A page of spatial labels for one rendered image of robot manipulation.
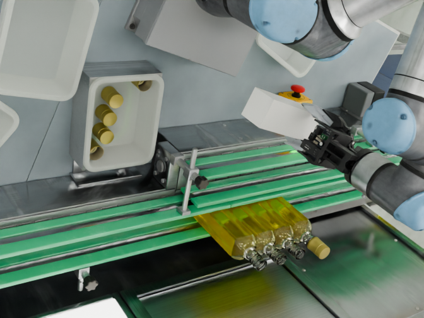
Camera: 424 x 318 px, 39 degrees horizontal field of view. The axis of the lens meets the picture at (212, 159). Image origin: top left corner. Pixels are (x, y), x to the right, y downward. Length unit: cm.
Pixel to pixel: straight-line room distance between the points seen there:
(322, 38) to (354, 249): 78
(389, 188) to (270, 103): 28
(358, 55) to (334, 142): 78
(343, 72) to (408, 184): 85
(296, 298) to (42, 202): 64
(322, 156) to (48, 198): 60
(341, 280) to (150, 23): 85
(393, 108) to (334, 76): 92
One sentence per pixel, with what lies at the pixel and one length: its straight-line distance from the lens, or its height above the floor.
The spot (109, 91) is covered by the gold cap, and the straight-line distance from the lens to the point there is 131.
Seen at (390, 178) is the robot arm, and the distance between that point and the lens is 103.
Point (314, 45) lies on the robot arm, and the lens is 120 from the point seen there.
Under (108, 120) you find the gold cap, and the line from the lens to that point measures 131.
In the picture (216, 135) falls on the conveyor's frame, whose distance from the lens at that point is 148.
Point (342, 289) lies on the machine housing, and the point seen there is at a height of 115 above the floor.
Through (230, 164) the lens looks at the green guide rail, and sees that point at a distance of 140.
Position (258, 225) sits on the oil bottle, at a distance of 141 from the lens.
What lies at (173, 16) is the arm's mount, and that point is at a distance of 124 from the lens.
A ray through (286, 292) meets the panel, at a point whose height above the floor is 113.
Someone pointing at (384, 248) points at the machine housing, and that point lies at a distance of 183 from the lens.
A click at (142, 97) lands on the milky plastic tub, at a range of 137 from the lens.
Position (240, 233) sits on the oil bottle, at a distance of 136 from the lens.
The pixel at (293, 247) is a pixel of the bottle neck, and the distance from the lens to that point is 140.
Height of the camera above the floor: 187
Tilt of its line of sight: 44 degrees down
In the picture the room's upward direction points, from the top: 132 degrees clockwise
